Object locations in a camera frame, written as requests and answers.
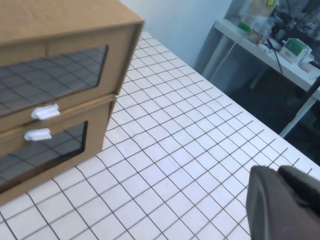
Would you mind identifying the green container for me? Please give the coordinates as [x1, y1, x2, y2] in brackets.
[236, 21, 253, 33]

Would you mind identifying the small black device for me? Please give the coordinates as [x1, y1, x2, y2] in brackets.
[271, 23, 286, 39]

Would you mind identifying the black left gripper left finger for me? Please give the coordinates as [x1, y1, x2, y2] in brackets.
[245, 164, 320, 240]

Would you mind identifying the brown cardboard box shell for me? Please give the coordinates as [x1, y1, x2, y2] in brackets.
[0, 0, 146, 98]
[0, 94, 118, 195]

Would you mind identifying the white plastic drawer handle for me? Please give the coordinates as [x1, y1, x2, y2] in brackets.
[23, 127, 53, 142]
[29, 103, 62, 121]

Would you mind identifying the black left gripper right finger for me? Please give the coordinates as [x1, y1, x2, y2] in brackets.
[278, 164, 320, 209]

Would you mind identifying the white grid tablecloth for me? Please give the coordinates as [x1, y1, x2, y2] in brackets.
[0, 29, 315, 240]

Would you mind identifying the thin black desk cable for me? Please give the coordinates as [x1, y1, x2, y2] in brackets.
[267, 36, 284, 75]

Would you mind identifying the green and white carton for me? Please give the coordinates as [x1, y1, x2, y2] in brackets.
[279, 37, 314, 65]

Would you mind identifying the white desk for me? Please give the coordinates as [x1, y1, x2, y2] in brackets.
[201, 19, 320, 139]

